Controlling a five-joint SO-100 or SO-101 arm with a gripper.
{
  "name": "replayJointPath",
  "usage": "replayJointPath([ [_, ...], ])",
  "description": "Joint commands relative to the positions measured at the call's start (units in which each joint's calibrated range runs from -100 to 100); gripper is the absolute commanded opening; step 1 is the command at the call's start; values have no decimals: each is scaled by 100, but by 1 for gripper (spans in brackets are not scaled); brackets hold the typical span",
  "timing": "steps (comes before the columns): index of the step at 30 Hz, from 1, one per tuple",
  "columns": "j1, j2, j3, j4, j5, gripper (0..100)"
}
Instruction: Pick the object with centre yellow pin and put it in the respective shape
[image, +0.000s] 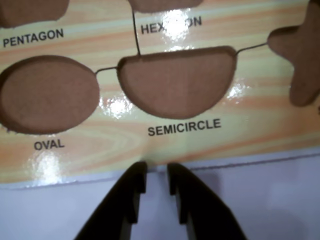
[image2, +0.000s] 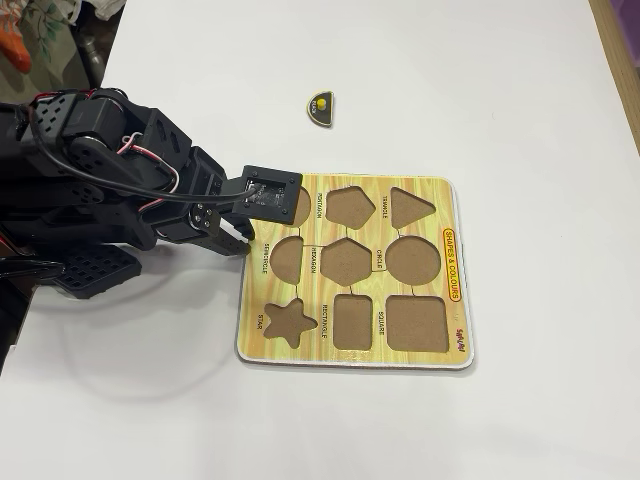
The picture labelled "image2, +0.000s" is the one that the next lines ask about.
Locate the floral patterned cloth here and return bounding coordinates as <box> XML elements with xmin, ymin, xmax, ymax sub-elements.
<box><xmin>0</xmin><ymin>0</ymin><xmax>84</xmax><ymax>104</ymax></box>

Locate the shiny black table clamp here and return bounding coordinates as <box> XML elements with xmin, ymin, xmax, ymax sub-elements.
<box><xmin>0</xmin><ymin>257</ymin><xmax>66</xmax><ymax>289</ymax></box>

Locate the black camera cable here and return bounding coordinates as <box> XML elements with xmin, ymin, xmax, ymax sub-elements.
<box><xmin>27</xmin><ymin>94</ymin><xmax>259</xmax><ymax>202</ymax></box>

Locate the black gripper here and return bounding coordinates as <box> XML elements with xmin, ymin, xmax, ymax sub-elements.
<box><xmin>174</xmin><ymin>145</ymin><xmax>254</xmax><ymax>259</ymax></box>

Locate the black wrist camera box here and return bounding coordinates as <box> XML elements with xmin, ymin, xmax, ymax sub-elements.
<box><xmin>227</xmin><ymin>164</ymin><xmax>305</xmax><ymax>225</ymax></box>

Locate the wooden shape puzzle board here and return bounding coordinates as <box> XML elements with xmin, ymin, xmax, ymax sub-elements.
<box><xmin>234</xmin><ymin>173</ymin><xmax>476</xmax><ymax>371</ymax></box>

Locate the black semicircle piece yellow pin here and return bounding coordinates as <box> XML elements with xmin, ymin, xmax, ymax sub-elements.
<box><xmin>305</xmin><ymin>89</ymin><xmax>335</xmax><ymax>129</ymax></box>

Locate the purple container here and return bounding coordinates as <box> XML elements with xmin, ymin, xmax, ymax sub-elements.
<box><xmin>612</xmin><ymin>0</ymin><xmax>640</xmax><ymax>49</ymax></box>

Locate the grey metal cylinder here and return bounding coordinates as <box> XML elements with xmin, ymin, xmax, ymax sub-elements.
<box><xmin>79</xmin><ymin>34</ymin><xmax>109</xmax><ymax>89</ymax></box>

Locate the red white gripper servo wire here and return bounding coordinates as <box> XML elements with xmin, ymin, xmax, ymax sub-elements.
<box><xmin>119</xmin><ymin>130</ymin><xmax>182</xmax><ymax>194</ymax></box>

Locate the black grid base plate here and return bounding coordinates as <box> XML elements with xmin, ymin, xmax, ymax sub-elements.
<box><xmin>52</xmin><ymin>243</ymin><xmax>144</xmax><ymax>302</ymax></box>

